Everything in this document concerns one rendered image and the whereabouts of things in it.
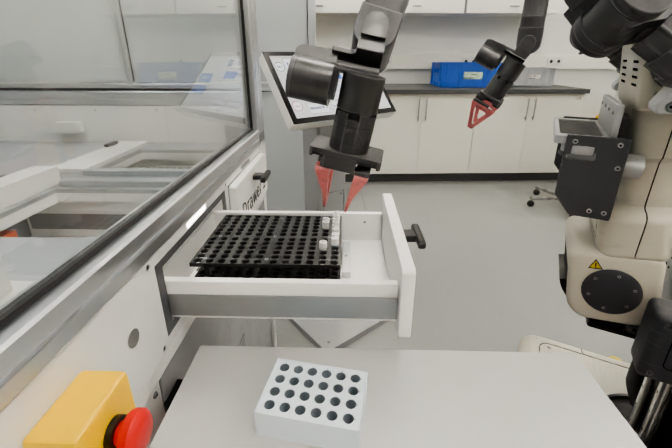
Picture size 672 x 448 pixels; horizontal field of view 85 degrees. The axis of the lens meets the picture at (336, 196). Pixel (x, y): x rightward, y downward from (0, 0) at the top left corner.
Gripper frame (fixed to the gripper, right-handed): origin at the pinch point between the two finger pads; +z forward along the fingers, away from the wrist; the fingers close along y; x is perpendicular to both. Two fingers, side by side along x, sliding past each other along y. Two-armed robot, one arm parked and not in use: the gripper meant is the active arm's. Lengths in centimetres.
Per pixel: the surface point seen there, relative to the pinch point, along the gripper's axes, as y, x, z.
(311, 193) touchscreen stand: 18, -95, 45
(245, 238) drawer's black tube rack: 13.6, 0.5, 10.3
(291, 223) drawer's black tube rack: 7.6, -6.0, 9.2
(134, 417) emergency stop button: 10.6, 33.0, 8.4
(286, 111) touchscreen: 29, -75, 7
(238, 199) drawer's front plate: 21.7, -16.4, 12.9
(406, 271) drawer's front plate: -11.5, 10.7, 1.7
